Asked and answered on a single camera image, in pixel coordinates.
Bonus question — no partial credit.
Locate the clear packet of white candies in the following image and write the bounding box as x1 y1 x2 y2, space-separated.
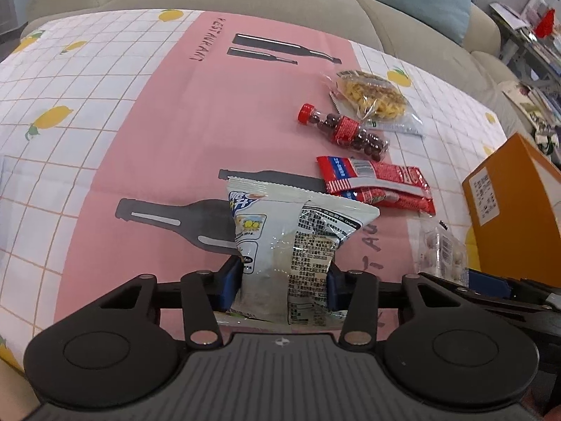
414 217 472 288

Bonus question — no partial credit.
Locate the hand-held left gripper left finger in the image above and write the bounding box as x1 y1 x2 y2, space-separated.
88 256 243 350

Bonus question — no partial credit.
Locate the white and blue chip bag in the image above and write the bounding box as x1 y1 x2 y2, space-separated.
225 175 381 330

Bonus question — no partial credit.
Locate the clear yellow waffle packet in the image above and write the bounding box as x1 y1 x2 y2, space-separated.
326 69 426 140

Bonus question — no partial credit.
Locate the red ornament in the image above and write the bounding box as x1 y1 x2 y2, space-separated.
534 6 556 36

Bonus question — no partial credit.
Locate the red capped candy bottle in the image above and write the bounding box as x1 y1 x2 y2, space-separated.
297 103 391 162

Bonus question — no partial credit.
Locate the stack of magazines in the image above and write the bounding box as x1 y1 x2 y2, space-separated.
502 80 561 159
527 87 561 117

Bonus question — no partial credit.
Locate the white desk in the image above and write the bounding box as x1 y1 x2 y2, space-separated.
488 9 561 85

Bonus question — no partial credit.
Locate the lemon print tablecloth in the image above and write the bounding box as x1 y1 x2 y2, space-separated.
0 8 510 374

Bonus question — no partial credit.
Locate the light blue pillow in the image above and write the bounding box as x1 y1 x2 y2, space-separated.
374 0 472 47

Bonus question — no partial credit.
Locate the red labelled snack packet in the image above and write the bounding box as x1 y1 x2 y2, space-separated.
316 155 429 196

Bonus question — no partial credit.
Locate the orange cardboard box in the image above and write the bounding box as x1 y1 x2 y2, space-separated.
461 134 561 287

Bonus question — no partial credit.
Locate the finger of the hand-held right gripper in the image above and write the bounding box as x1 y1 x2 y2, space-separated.
468 272 561 303
420 273 561 323

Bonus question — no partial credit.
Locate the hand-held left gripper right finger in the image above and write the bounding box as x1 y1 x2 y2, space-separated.
328 263 472 350

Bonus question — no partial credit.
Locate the cluttered desk with books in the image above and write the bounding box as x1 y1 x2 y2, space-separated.
488 0 561 71

